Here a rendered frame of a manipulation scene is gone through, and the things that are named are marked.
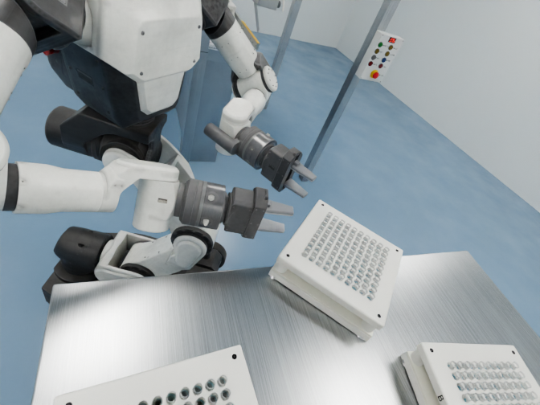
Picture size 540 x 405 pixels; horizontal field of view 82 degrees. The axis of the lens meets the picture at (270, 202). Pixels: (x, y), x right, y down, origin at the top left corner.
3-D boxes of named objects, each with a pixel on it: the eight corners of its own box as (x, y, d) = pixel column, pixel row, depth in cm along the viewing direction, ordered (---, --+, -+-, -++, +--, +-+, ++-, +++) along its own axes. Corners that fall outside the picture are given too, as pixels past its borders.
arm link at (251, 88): (234, 130, 93) (253, 105, 107) (263, 120, 89) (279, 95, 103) (216, 97, 88) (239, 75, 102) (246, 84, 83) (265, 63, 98)
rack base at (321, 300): (366, 341, 64) (372, 337, 63) (267, 274, 68) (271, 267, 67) (388, 266, 82) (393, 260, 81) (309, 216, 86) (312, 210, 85)
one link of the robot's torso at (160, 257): (107, 280, 120) (181, 231, 96) (129, 242, 135) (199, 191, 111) (141, 300, 127) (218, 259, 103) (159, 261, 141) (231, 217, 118)
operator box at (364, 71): (380, 83, 195) (404, 40, 178) (359, 79, 188) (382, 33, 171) (375, 78, 199) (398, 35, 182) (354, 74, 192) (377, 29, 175)
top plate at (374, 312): (379, 331, 61) (385, 327, 59) (275, 261, 65) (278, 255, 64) (399, 255, 79) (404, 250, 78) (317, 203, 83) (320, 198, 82)
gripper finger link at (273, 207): (292, 218, 61) (263, 212, 60) (291, 206, 63) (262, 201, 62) (296, 213, 60) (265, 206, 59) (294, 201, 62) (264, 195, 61)
